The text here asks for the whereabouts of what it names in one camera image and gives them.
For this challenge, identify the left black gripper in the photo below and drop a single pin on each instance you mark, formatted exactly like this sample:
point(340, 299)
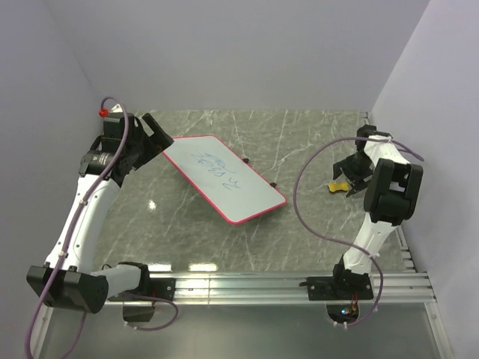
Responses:
point(162, 140)

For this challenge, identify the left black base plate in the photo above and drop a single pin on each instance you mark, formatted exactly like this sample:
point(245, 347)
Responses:
point(157, 287)

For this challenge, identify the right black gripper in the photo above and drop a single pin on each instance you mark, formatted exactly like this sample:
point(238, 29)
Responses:
point(345, 165)

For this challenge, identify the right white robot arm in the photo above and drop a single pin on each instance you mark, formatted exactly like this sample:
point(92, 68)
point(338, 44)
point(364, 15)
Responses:
point(391, 184)

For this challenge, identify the yellow eraser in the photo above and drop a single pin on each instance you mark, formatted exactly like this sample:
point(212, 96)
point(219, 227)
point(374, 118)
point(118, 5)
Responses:
point(335, 187)

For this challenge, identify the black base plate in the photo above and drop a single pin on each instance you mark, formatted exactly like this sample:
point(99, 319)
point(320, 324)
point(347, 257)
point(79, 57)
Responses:
point(329, 289)
point(157, 287)

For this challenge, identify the aluminium mounting rail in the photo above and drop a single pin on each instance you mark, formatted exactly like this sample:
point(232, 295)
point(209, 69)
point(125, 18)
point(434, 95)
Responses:
point(239, 288)

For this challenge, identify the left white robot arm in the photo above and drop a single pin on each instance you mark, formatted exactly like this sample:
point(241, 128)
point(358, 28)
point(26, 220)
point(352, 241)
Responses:
point(74, 250)

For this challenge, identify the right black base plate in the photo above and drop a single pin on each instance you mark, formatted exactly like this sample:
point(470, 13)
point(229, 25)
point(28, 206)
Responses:
point(329, 289)

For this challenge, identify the red framed whiteboard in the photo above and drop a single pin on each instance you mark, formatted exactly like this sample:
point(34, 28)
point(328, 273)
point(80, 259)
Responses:
point(233, 188)

